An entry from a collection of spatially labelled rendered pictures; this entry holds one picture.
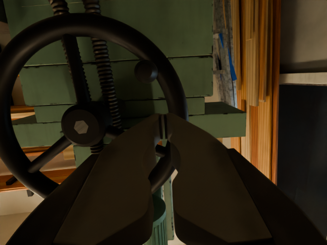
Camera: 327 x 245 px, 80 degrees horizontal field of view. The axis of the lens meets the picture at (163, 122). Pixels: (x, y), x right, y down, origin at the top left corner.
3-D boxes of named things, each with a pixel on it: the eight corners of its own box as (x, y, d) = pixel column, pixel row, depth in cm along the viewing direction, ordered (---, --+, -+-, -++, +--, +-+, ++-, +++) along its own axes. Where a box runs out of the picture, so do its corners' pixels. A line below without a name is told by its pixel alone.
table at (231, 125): (269, 120, 36) (267, 151, 37) (223, 101, 66) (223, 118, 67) (-50, 136, 38) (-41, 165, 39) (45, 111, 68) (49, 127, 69)
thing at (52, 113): (204, 96, 45) (205, 114, 46) (193, 91, 65) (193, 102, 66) (33, 106, 46) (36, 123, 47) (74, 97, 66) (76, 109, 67)
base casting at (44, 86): (215, 54, 43) (215, 96, 45) (188, 67, 99) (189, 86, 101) (14, 67, 44) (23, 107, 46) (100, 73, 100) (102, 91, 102)
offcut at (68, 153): (78, 142, 50) (81, 158, 51) (81, 139, 53) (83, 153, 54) (61, 144, 49) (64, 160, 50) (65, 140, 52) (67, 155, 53)
